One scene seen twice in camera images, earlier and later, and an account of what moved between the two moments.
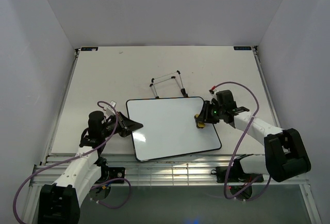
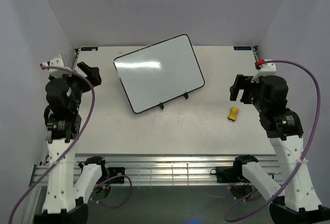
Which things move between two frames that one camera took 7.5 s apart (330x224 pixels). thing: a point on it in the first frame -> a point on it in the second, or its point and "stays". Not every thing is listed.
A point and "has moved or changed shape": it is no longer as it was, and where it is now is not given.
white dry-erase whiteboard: [170, 128] -> [157, 74]
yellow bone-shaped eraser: [199, 125] has moved or changed shape
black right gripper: [204, 115] -> [242, 82]
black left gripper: [129, 125] -> [93, 73]
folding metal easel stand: [153, 90] -> [185, 94]
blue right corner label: [241, 48] stays
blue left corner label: [89, 48] stays
